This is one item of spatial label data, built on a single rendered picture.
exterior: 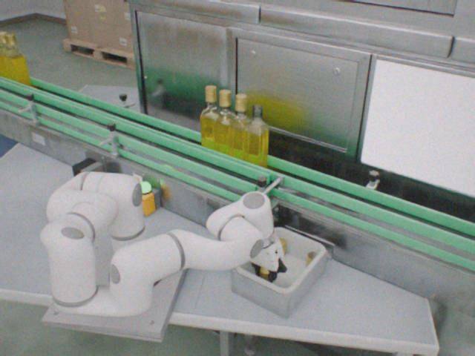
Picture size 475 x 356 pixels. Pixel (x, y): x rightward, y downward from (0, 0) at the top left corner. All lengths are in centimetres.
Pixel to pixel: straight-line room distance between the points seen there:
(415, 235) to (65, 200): 87
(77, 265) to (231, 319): 49
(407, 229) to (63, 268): 85
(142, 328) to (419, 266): 73
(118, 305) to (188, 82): 102
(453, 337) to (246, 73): 109
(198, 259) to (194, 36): 93
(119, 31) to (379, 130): 428
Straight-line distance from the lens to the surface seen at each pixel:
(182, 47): 176
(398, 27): 133
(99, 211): 108
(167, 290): 131
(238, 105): 144
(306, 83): 147
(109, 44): 560
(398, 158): 143
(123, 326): 125
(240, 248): 101
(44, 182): 192
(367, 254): 140
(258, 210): 108
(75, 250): 93
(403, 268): 138
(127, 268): 92
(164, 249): 95
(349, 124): 145
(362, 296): 138
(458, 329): 175
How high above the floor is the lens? 171
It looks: 32 degrees down
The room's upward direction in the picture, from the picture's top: straight up
